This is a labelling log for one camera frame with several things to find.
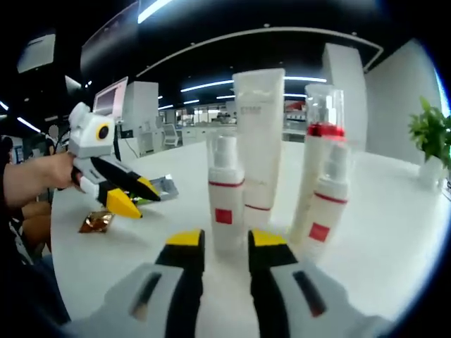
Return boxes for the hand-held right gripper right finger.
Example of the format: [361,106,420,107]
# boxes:
[247,228,392,338]

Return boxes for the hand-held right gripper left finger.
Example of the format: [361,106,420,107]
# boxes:
[63,228,206,338]

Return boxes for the gold skincare sachet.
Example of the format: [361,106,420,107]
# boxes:
[78,210,116,234]

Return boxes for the green black skincare sachet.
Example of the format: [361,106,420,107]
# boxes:
[130,173,180,205]

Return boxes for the white skincare spray bottle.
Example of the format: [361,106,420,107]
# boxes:
[205,128,247,253]
[306,140,353,254]

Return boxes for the white skincare tube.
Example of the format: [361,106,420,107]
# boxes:
[231,68,286,226]

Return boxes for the person's left hand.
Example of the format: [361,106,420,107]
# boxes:
[42,153,86,193]

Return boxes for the white office chair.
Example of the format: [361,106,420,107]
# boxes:
[162,123,183,147]

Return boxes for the white lab counter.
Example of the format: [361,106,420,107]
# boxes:
[140,118,237,156]

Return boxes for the person's left leg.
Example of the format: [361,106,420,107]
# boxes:
[21,201,53,218]

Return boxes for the person's leg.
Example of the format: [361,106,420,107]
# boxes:
[14,214,54,255]
[21,201,53,218]

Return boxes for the person's right leg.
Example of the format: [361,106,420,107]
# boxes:
[14,214,54,255]

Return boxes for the ceiling air conditioner unit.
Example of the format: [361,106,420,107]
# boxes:
[17,33,57,74]

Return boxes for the person's patterned shorts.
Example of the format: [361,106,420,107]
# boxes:
[6,216,24,267]

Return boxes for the person in dark shirt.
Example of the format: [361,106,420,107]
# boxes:
[0,207,71,338]

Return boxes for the long ceiling light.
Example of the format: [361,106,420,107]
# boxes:
[137,0,175,25]

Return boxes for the potted green plant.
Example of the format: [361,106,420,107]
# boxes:
[407,95,451,187]

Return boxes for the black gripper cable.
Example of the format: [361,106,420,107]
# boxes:
[113,125,123,162]

